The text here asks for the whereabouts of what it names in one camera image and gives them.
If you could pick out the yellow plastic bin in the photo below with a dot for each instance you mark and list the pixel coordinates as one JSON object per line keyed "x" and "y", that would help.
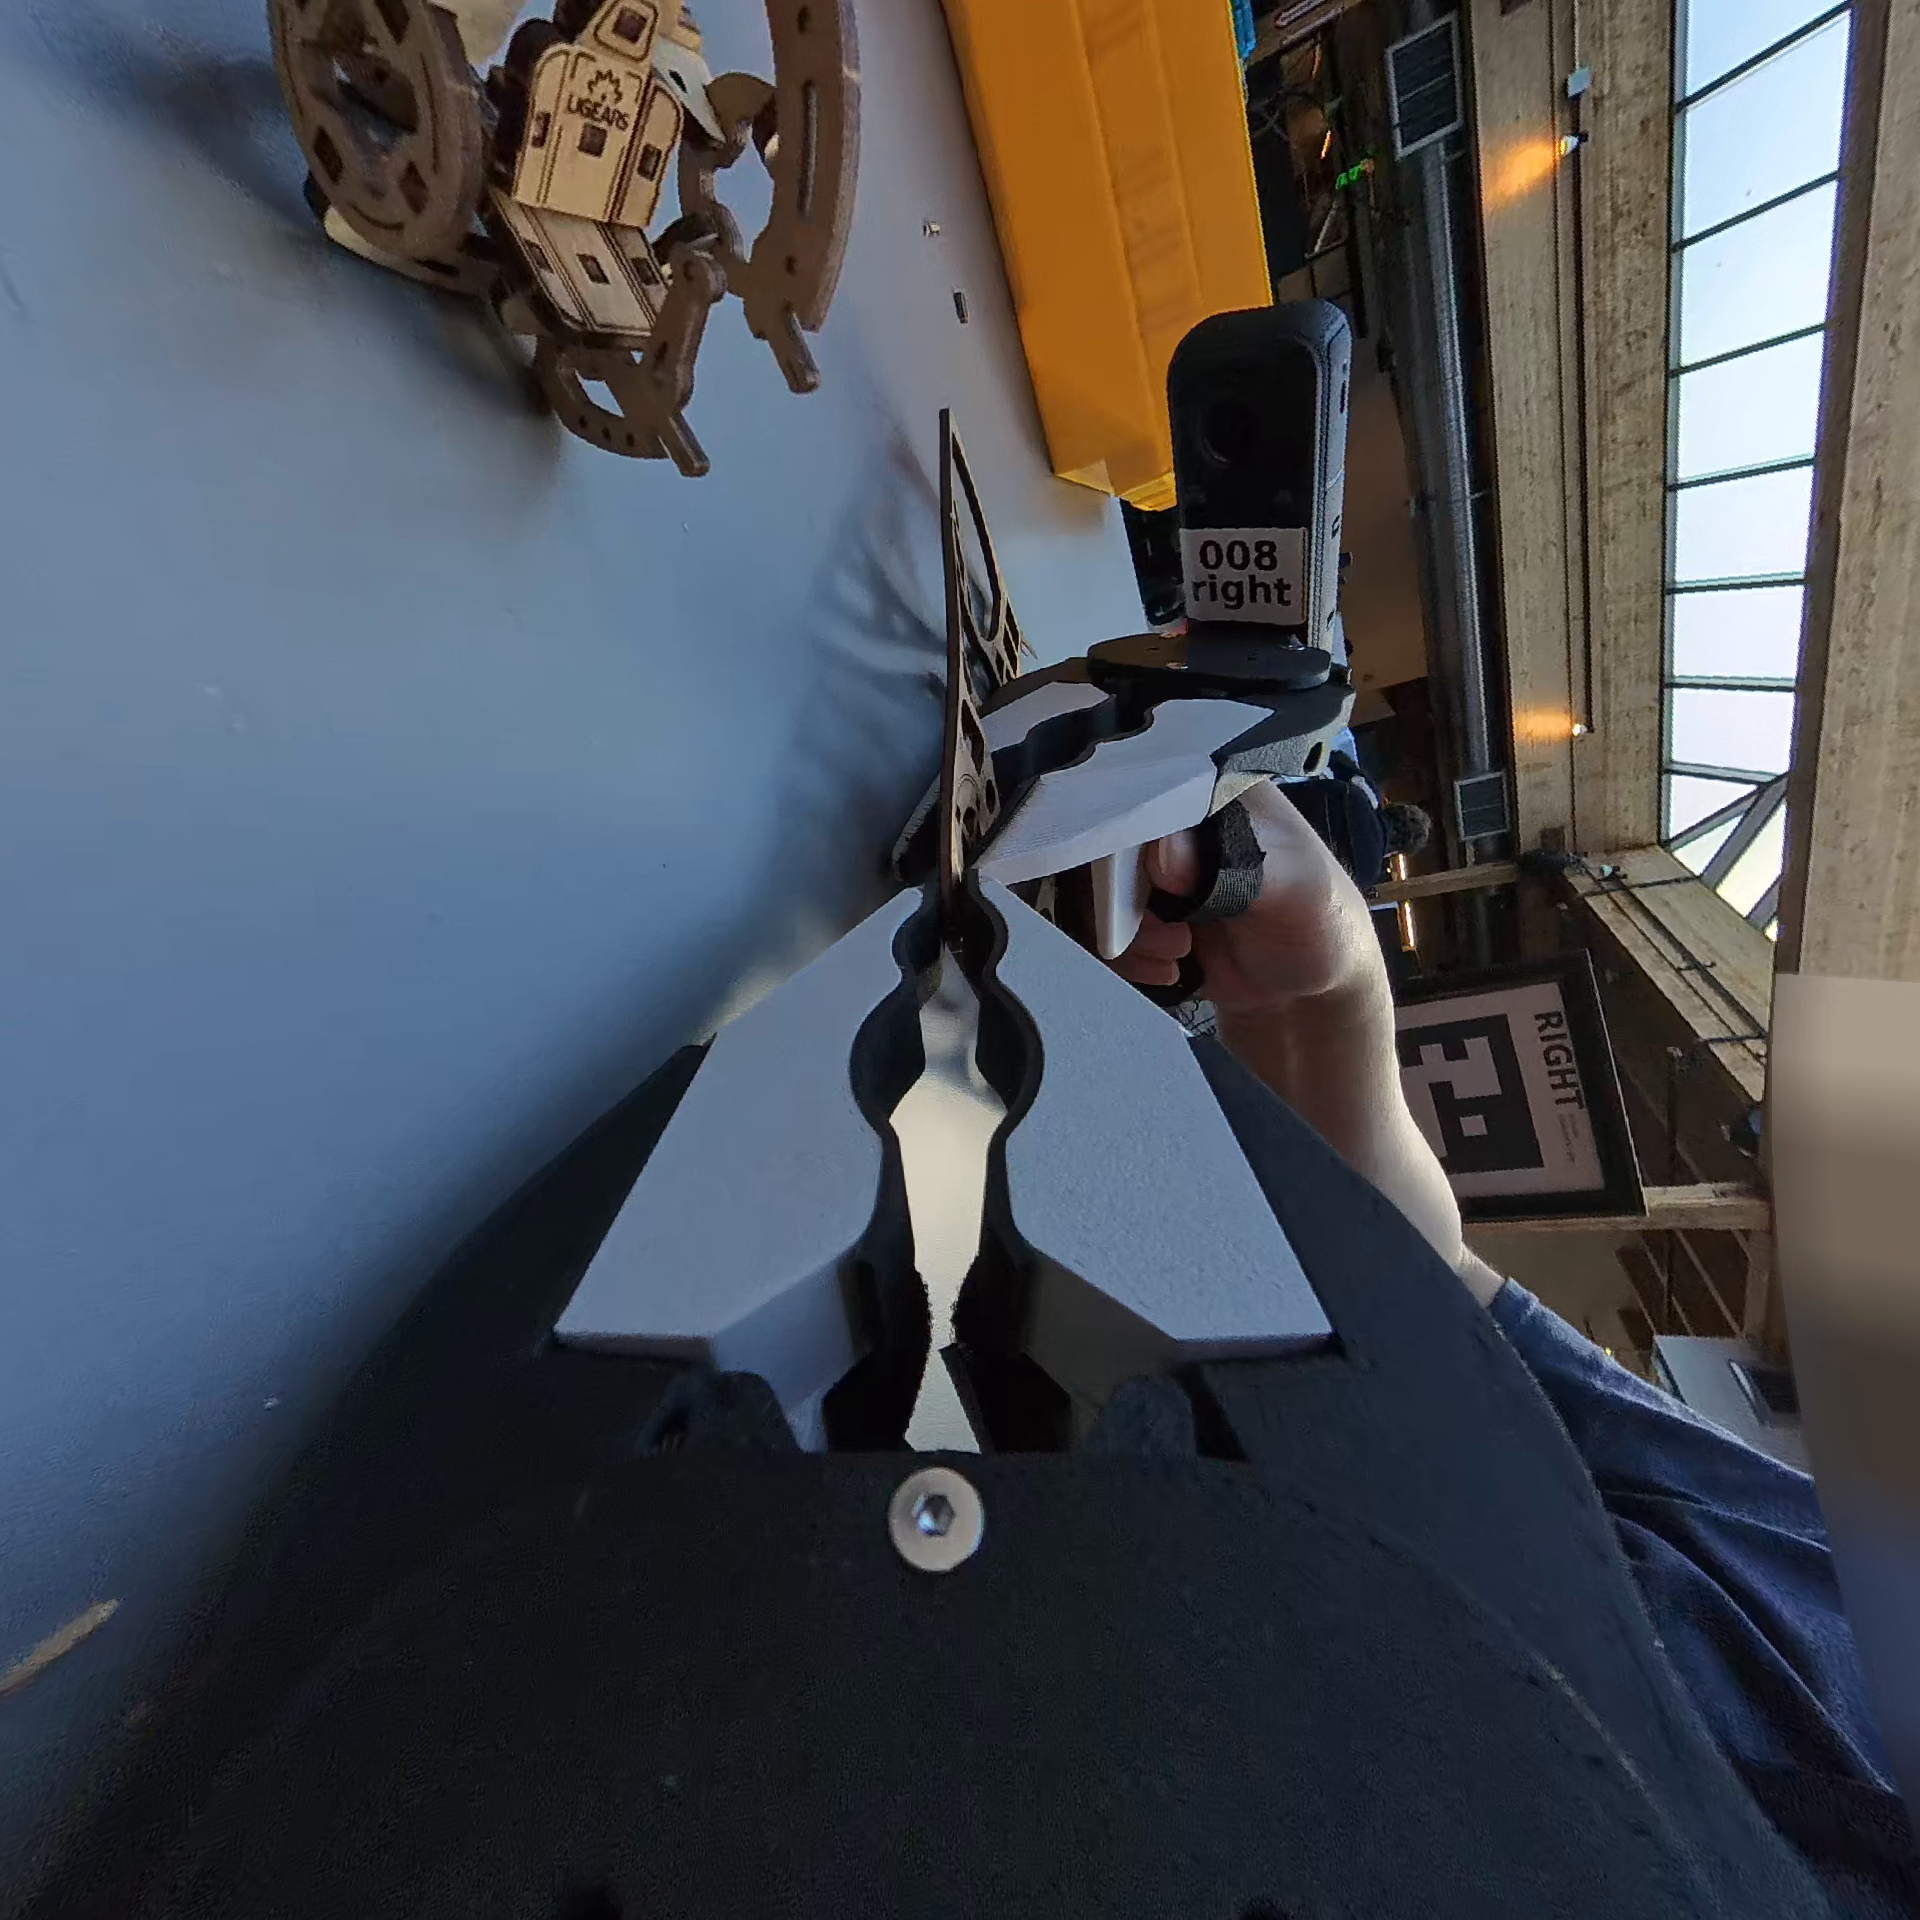
{"x": 1110, "y": 226}

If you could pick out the person's right forearm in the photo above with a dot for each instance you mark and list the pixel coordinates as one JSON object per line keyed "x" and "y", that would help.
{"x": 1394, "y": 1172}

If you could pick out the person's right hand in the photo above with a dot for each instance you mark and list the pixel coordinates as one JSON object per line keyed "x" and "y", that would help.
{"x": 1290, "y": 962}

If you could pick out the framed black-white marker sign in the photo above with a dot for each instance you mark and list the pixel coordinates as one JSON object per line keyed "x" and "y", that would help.
{"x": 1517, "y": 1095}

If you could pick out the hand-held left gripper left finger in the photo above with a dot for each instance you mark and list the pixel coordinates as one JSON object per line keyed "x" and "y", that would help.
{"x": 735, "y": 1202}

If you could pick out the large skylight window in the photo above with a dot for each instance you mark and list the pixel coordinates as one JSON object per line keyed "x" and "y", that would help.
{"x": 1756, "y": 300}

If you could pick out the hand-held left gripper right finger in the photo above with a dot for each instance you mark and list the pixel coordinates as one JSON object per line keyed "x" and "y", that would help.
{"x": 1172, "y": 1202}

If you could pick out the metal duct pipe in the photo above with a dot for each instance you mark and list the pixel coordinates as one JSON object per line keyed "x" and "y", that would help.
{"x": 1452, "y": 451}

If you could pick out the small wooden model assembly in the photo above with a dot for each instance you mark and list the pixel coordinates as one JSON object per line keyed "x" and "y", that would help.
{"x": 586, "y": 135}

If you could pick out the wooden parts sheet round cutouts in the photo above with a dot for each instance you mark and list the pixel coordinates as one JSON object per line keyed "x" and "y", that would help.
{"x": 956, "y": 630}

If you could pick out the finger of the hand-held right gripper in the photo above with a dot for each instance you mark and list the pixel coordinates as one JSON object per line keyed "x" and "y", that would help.
{"x": 1060, "y": 699}
{"x": 1126, "y": 797}

